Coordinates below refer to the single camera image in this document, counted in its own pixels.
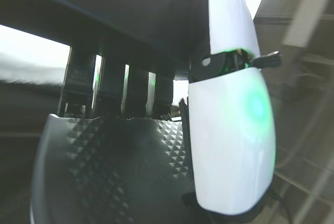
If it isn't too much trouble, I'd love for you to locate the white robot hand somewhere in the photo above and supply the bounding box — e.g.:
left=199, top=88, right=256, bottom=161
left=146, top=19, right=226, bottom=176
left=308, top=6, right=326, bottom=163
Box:
left=29, top=0, right=278, bottom=224

